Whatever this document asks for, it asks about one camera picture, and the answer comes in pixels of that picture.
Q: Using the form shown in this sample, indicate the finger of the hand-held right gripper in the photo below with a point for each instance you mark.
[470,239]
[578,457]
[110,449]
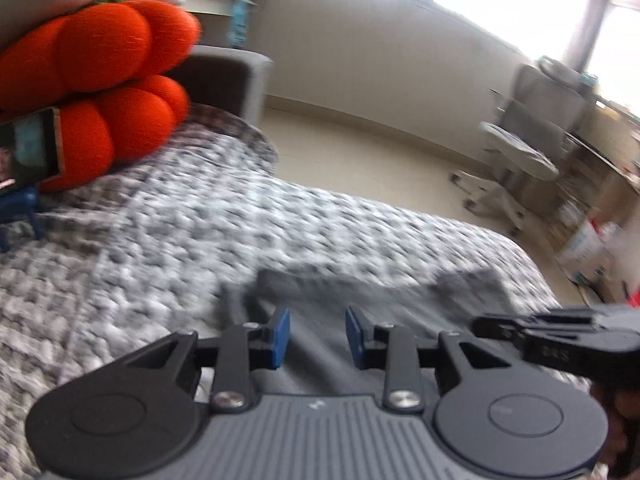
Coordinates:
[505,327]

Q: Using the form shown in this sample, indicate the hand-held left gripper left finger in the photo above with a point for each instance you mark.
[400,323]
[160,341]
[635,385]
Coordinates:
[280,335]

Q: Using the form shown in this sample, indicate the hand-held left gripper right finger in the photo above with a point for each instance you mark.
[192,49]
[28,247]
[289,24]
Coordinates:
[356,337]

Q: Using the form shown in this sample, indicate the grey t-shirt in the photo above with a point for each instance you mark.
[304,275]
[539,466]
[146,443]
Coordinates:
[320,360]

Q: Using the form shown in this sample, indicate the person's right hand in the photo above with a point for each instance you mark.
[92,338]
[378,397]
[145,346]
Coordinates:
[622,425]

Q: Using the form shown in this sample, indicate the white cardboard box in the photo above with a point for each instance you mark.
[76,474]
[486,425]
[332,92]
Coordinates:
[585,252]

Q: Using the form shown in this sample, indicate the grey checked quilted blanket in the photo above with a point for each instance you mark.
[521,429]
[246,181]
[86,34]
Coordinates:
[175,235]

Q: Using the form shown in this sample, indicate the wooden shelf unit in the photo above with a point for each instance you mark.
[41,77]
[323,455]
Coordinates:
[610,170]

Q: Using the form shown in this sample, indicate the grey white office chair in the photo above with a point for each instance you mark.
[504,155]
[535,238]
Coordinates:
[530,125]

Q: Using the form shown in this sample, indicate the grey sofa armrest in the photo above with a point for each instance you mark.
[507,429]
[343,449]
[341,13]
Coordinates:
[225,85]

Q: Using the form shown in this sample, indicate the blue phone stand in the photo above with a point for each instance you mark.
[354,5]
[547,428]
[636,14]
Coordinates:
[20,207]

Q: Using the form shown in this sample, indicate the smartphone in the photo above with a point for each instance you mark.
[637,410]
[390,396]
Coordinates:
[30,150]

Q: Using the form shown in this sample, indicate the blue hanging bag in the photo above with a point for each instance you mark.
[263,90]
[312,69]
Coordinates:
[241,22]

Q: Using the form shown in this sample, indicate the white desk with shelves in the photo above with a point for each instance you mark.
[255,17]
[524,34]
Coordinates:
[210,5]

